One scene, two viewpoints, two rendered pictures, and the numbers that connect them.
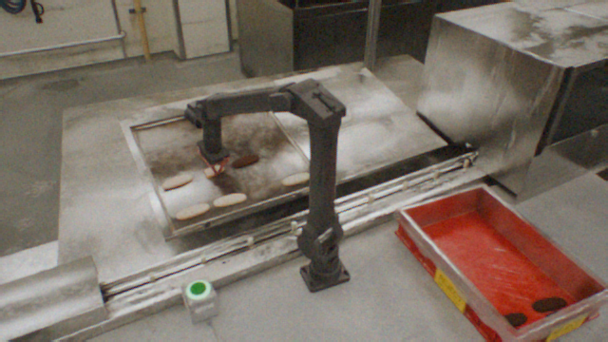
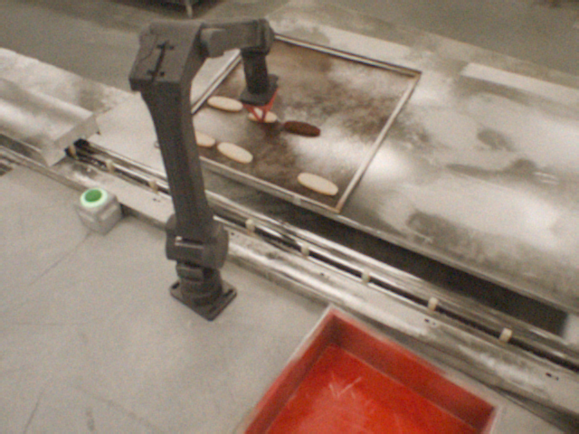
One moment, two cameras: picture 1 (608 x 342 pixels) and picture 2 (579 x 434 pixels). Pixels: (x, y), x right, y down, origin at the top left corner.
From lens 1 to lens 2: 0.96 m
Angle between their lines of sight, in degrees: 45
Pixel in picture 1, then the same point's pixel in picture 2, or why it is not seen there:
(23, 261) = (102, 94)
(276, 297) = (147, 267)
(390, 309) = (185, 385)
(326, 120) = (135, 81)
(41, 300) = (32, 118)
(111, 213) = not seen: hidden behind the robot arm
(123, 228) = not seen: hidden behind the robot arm
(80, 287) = (53, 128)
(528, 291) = not seen: outside the picture
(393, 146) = (497, 248)
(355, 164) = (406, 225)
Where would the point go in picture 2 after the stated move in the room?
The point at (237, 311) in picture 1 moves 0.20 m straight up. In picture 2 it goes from (113, 246) to (87, 181)
